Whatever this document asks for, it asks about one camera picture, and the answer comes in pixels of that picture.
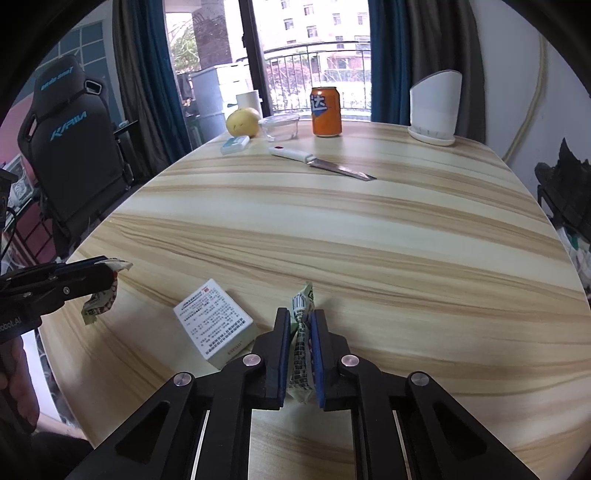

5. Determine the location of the checkered patterned wrapper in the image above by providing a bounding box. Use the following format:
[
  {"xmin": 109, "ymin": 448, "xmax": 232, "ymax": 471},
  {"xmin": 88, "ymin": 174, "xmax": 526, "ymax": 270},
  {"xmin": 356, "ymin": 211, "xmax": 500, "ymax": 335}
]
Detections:
[{"xmin": 286, "ymin": 281, "xmax": 318, "ymax": 406}]

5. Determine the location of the beige rope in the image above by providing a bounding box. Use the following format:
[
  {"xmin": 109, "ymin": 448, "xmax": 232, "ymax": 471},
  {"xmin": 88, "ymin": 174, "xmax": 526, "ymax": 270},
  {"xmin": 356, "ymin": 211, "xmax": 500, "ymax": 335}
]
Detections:
[{"xmin": 505, "ymin": 32, "xmax": 550, "ymax": 162}]

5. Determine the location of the grey curtain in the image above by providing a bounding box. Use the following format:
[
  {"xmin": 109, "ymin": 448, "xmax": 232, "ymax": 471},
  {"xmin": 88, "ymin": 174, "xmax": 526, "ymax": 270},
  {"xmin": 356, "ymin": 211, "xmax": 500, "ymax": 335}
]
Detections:
[
  {"xmin": 404, "ymin": 0, "xmax": 486, "ymax": 144},
  {"xmin": 113, "ymin": 0, "xmax": 153, "ymax": 185}
]

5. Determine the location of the person's left hand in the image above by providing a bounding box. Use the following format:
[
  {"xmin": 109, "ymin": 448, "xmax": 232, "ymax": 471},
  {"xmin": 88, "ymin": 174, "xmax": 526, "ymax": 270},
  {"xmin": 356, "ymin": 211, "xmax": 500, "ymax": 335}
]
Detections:
[{"xmin": 0, "ymin": 339, "xmax": 40, "ymax": 435}]

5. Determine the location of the black door frame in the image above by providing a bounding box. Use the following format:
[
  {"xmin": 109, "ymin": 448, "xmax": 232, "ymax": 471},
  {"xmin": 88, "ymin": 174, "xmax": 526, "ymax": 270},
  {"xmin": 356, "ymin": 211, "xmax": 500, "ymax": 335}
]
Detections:
[{"xmin": 238, "ymin": 0, "xmax": 271, "ymax": 121}]

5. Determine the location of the white medicine box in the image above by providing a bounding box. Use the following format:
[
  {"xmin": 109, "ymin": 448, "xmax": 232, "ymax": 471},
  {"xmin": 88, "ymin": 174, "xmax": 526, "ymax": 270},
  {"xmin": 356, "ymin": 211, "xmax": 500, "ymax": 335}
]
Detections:
[{"xmin": 173, "ymin": 278, "xmax": 259, "ymax": 371}]

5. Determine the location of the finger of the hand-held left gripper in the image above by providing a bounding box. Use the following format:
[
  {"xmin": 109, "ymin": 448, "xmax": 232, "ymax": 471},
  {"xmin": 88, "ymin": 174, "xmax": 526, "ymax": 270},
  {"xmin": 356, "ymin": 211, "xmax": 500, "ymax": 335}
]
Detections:
[
  {"xmin": 9, "ymin": 270, "xmax": 117, "ymax": 317},
  {"xmin": 0, "ymin": 256, "xmax": 112, "ymax": 283}
]

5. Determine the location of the white tissue packet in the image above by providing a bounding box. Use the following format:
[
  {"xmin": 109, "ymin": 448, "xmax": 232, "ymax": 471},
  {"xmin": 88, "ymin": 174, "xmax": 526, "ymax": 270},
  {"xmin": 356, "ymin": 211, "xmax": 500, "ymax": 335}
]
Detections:
[{"xmin": 220, "ymin": 135, "xmax": 251, "ymax": 155}]

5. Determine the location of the yellow pear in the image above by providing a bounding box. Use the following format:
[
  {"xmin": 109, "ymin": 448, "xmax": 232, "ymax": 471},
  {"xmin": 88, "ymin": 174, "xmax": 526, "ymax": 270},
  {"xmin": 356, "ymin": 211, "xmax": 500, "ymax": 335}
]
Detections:
[{"xmin": 225, "ymin": 107, "xmax": 262, "ymax": 138}]

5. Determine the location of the row of shoes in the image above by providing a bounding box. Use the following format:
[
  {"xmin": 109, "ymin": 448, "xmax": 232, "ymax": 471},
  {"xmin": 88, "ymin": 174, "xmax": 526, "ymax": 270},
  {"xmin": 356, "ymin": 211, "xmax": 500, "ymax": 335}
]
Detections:
[{"xmin": 536, "ymin": 138, "xmax": 591, "ymax": 296}]

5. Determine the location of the clear glass bowl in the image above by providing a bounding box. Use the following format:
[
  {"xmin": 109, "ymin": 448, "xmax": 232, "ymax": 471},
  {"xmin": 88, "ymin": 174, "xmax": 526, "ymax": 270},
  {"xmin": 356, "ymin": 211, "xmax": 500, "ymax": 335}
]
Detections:
[{"xmin": 257, "ymin": 114, "xmax": 301, "ymax": 142}]

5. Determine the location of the orange soda can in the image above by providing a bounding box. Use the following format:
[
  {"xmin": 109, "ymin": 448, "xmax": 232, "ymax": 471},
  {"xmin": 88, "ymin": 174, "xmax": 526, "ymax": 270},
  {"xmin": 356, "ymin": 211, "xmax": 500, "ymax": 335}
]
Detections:
[{"xmin": 310, "ymin": 86, "xmax": 343, "ymax": 138}]

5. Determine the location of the black gaming chair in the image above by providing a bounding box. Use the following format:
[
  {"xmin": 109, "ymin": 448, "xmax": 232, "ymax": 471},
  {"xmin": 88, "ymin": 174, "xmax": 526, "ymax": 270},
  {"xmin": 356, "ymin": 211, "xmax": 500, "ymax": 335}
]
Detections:
[{"xmin": 17, "ymin": 54, "xmax": 139, "ymax": 259}]

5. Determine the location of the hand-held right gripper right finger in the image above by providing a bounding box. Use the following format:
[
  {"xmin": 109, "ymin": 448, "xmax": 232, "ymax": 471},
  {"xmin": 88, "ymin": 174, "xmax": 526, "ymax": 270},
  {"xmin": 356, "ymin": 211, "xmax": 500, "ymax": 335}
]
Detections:
[{"xmin": 308, "ymin": 309, "xmax": 541, "ymax": 480}]

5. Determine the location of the white-handled knife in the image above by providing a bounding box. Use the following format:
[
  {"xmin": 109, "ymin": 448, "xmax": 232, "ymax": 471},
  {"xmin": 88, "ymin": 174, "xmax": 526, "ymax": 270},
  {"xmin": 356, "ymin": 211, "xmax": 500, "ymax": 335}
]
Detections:
[{"xmin": 269, "ymin": 144, "xmax": 377, "ymax": 182}]

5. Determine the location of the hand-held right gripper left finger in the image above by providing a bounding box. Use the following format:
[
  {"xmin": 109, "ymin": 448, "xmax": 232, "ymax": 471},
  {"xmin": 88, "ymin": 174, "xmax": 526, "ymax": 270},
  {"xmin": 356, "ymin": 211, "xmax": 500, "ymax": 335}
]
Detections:
[{"xmin": 65, "ymin": 307, "xmax": 293, "ymax": 480}]

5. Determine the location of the green white wrapper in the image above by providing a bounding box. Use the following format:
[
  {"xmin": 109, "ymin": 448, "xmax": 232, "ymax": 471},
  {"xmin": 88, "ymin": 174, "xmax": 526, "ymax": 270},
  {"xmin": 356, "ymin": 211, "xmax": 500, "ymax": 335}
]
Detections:
[{"xmin": 81, "ymin": 259, "xmax": 134, "ymax": 326}]

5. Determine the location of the black metal railing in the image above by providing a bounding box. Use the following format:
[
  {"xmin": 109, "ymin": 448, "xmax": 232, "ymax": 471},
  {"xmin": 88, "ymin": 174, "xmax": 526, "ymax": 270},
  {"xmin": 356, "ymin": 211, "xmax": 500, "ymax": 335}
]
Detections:
[{"xmin": 265, "ymin": 44, "xmax": 372, "ymax": 112}]

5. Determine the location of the white cabinet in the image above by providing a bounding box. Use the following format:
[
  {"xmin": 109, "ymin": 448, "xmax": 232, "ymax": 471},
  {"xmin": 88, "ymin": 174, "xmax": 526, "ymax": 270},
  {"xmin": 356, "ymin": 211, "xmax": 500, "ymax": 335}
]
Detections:
[{"xmin": 190, "ymin": 62, "xmax": 252, "ymax": 139}]

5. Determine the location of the blue curtain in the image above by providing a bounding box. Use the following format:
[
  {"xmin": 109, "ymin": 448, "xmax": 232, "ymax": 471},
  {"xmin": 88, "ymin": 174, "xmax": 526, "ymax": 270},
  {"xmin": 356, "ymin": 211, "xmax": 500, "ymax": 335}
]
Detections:
[
  {"xmin": 131, "ymin": 0, "xmax": 193, "ymax": 162},
  {"xmin": 368, "ymin": 0, "xmax": 410, "ymax": 123}
]

